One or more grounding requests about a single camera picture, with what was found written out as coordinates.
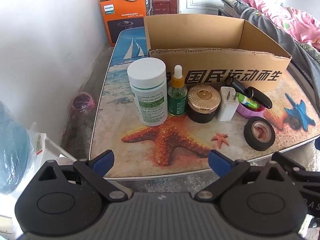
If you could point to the white pill bottle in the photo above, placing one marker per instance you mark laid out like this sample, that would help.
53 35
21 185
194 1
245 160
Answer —
148 92

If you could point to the purple round container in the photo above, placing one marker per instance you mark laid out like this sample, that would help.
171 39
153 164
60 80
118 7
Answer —
246 112

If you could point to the green patterned tube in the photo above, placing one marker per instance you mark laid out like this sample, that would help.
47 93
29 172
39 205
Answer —
246 101

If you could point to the brown cardboard box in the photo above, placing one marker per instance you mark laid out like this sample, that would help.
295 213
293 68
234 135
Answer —
212 75

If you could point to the white plastic object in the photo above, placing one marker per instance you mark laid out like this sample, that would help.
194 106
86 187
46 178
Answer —
53 146

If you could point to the green dropper bottle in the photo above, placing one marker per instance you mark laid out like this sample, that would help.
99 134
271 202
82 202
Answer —
177 97

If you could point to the orange appliance box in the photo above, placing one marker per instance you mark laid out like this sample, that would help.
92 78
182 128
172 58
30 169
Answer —
125 10

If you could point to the black folding tool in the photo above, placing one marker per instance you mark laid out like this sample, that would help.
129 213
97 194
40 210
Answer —
260 97

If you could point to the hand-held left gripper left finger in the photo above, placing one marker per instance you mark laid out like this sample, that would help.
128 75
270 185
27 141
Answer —
104 160

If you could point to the black jar with gold lid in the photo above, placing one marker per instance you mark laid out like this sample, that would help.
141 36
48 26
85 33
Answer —
203 102

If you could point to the black tape roll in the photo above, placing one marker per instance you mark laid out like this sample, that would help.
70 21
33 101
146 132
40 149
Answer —
250 140

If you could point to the pink printed blanket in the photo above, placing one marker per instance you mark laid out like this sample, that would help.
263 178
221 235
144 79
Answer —
292 17

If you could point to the grey blanket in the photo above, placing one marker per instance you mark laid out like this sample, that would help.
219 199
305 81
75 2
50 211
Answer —
285 40

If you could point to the white charger plug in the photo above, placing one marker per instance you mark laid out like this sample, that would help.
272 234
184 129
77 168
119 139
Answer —
227 105

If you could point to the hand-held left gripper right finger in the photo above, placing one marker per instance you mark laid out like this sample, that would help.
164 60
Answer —
219 160

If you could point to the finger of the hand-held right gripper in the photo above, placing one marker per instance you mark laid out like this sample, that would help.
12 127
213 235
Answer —
295 166

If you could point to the blue pack in plastic bag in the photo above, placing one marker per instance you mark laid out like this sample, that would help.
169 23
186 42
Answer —
12 150

